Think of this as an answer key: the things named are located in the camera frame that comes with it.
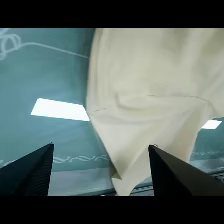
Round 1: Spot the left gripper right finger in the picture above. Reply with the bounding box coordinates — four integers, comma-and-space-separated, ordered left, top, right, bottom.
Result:
147, 144, 224, 197

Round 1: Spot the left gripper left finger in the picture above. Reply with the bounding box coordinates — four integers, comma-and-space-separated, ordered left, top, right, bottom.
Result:
0, 142, 55, 197

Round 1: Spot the cream yellow shirt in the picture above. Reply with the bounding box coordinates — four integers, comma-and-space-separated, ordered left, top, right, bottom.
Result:
85, 27, 224, 197

